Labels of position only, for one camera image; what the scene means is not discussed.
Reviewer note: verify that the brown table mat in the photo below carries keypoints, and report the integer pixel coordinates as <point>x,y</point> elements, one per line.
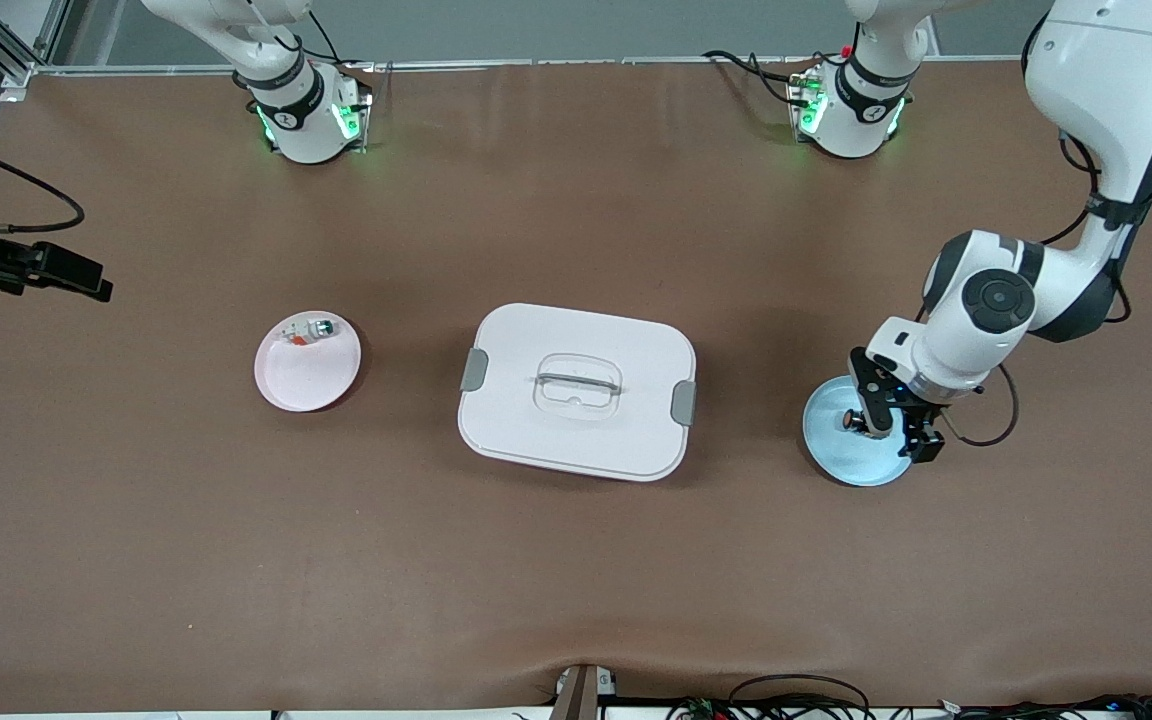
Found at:
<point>576,580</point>

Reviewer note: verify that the white round plate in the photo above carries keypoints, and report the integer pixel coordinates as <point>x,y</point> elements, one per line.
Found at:
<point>306,375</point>

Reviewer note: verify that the orange push-button switch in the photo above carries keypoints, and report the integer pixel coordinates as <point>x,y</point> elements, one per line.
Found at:
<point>851,421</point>

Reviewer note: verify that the light blue round plate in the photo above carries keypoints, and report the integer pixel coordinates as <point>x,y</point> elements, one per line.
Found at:
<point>851,460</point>

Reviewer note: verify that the aluminium frame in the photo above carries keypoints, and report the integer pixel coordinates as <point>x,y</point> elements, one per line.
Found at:
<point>21,40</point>

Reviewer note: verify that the metal mount bracket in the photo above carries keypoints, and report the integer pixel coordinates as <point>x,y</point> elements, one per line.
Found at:
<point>581,695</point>

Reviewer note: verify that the white lidded pink box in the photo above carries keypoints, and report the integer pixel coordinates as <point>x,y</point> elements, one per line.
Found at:
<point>576,430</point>

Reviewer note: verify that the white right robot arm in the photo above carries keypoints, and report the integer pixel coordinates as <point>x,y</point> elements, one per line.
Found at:
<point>306,120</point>

